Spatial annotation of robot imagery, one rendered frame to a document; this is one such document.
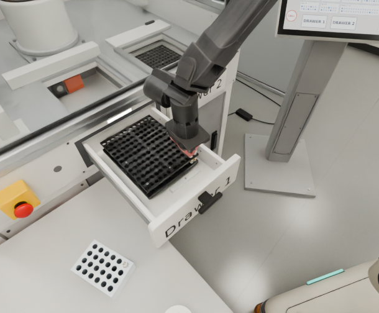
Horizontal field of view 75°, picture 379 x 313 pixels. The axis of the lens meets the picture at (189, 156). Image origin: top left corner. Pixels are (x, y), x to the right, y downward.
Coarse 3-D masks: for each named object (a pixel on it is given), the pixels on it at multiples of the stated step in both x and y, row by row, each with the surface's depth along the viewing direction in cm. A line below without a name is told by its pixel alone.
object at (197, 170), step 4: (196, 168) 71; (200, 168) 71; (192, 172) 70; (196, 172) 70; (188, 176) 70; (192, 176) 70; (180, 180) 69; (184, 180) 69; (188, 180) 70; (176, 184) 68; (180, 184) 68; (172, 188) 67; (176, 188) 67; (172, 192) 67
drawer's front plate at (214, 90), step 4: (224, 72) 94; (220, 76) 94; (224, 76) 96; (220, 80) 95; (224, 80) 97; (216, 84) 95; (220, 84) 97; (224, 84) 99; (212, 88) 95; (216, 88) 97; (220, 88) 99; (208, 92) 94; (212, 92) 96; (216, 92) 98; (200, 96) 92; (204, 96) 94; (208, 96) 96; (200, 100) 94; (168, 108) 84; (168, 112) 86; (168, 116) 87; (172, 116) 87
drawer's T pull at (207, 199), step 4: (204, 192) 59; (220, 192) 59; (200, 196) 58; (204, 196) 58; (208, 196) 58; (216, 196) 58; (220, 196) 58; (200, 200) 58; (204, 200) 58; (208, 200) 58; (212, 200) 58; (216, 200) 58; (204, 204) 57; (208, 204) 57; (212, 204) 58; (200, 208) 56; (204, 208) 56; (208, 208) 57; (200, 212) 56
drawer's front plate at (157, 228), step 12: (228, 168) 62; (204, 180) 59; (216, 180) 61; (192, 192) 57; (216, 192) 66; (180, 204) 55; (192, 204) 59; (168, 216) 53; (180, 216) 58; (192, 216) 64; (156, 228) 52; (168, 228) 57; (180, 228) 63; (156, 240) 56
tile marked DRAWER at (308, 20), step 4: (304, 16) 97; (308, 16) 97; (312, 16) 97; (316, 16) 97; (320, 16) 97; (324, 16) 97; (304, 20) 98; (308, 20) 97; (312, 20) 97; (316, 20) 97; (320, 20) 97; (324, 20) 97; (304, 24) 98; (308, 24) 98; (312, 24) 98; (316, 24) 97; (320, 24) 97; (324, 24) 97; (320, 28) 97; (324, 28) 97
